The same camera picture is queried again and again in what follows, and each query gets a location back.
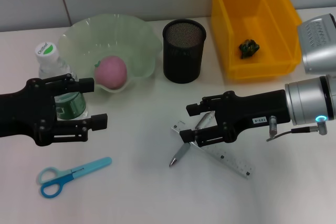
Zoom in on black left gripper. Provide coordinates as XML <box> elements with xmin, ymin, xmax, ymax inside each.
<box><xmin>0</xmin><ymin>73</ymin><xmax>109</xmax><ymax>147</ymax></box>

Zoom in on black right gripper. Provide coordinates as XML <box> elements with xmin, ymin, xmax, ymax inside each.
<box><xmin>180</xmin><ymin>90</ymin><xmax>292</xmax><ymax>148</ymax></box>

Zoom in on pink peach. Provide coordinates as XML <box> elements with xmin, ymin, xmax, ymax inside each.
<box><xmin>93</xmin><ymin>55</ymin><xmax>128</xmax><ymax>90</ymax></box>

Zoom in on clear plastic ruler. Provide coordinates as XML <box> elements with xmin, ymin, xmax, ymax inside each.
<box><xmin>171</xmin><ymin>120</ymin><xmax>256</xmax><ymax>180</ymax></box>

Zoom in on blue scissors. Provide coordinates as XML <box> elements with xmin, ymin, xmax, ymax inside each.
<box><xmin>36</xmin><ymin>156</ymin><xmax>113</xmax><ymax>198</ymax></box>

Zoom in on clear water bottle green label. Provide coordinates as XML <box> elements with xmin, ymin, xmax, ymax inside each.
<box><xmin>35</xmin><ymin>41</ymin><xmax>89</xmax><ymax>122</ymax></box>

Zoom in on green plastic wrapper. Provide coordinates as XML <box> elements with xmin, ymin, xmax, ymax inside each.
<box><xmin>238</xmin><ymin>39</ymin><xmax>260</xmax><ymax>59</ymax></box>

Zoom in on silver ballpoint pen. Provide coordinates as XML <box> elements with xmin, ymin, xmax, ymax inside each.
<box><xmin>168</xmin><ymin>111</ymin><xmax>216</xmax><ymax>168</ymax></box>

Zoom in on green glass fruit plate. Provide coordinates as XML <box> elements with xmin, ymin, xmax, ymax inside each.
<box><xmin>57</xmin><ymin>13</ymin><xmax>163</xmax><ymax>94</ymax></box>

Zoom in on black mesh pen holder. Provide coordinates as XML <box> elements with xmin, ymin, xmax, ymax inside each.
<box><xmin>162</xmin><ymin>18</ymin><xmax>207</xmax><ymax>85</ymax></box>

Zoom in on yellow plastic storage bin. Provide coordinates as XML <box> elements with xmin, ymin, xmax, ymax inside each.
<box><xmin>209</xmin><ymin>0</ymin><xmax>302</xmax><ymax>80</ymax></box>

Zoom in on right gripper cable with plug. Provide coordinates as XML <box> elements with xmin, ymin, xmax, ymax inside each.
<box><xmin>266</xmin><ymin>115</ymin><xmax>328</xmax><ymax>142</ymax></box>

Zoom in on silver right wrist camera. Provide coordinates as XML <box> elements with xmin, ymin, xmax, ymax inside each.
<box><xmin>296</xmin><ymin>13</ymin><xmax>336</xmax><ymax>75</ymax></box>

